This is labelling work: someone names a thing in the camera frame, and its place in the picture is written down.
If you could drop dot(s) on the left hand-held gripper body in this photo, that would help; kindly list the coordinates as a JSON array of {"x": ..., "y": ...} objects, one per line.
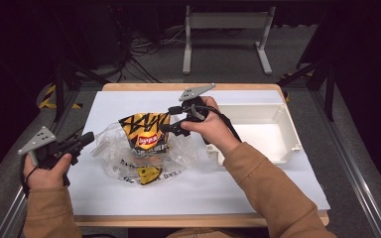
[{"x": 39, "y": 140}]

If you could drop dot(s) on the yellow black hazard tape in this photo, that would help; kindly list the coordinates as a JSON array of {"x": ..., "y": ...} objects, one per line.
[{"x": 48, "y": 97}]

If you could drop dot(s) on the person's left hand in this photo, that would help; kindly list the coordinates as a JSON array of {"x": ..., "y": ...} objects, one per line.
[{"x": 46, "y": 175}]

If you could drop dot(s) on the white plastic box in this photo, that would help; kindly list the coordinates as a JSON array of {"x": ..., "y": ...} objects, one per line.
[{"x": 264, "y": 135}]

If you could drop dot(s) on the person's right hand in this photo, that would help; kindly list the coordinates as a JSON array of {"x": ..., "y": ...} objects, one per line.
[{"x": 213, "y": 130}]

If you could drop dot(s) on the white table mat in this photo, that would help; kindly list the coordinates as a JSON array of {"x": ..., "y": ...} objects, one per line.
[{"x": 185, "y": 195}]

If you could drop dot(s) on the clear plastic smiley bag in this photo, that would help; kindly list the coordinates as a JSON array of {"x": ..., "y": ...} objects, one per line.
[{"x": 119, "y": 158}]

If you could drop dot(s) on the yellow black chip bag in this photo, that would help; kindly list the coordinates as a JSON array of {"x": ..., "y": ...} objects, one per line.
[{"x": 145, "y": 134}]

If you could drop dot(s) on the person's tan jacket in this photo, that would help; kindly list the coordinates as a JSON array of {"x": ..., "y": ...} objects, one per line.
[{"x": 205, "y": 233}]

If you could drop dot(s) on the white metal stand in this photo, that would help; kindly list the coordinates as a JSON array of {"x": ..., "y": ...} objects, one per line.
[{"x": 228, "y": 20}]

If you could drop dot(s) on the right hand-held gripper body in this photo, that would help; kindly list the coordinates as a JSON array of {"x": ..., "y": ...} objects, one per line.
[{"x": 195, "y": 92}]

